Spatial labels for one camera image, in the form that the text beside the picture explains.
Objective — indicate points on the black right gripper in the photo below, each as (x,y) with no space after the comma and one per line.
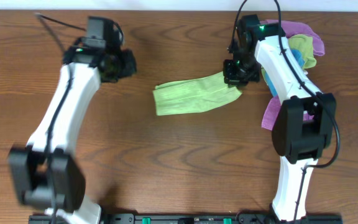
(236,76)

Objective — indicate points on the purple cloth far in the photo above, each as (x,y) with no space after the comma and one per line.
(292,28)

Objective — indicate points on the blue microfiber cloth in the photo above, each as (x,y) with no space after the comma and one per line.
(298,57)

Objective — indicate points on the light green microfiber cloth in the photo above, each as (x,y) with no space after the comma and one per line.
(194,96)

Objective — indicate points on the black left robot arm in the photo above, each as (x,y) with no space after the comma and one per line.
(44,173)

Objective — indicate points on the purple cloth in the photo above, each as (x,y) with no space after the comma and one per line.
(292,28)
(271,113)

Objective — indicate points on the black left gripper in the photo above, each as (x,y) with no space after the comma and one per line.
(128,62)

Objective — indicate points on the purple cloth near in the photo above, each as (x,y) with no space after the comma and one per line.
(271,113)

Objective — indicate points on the green cloth in pile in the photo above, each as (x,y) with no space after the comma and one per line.
(304,44)

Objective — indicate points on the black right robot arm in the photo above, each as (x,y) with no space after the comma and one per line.
(305,122)

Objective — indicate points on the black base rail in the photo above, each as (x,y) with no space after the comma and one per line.
(242,218)

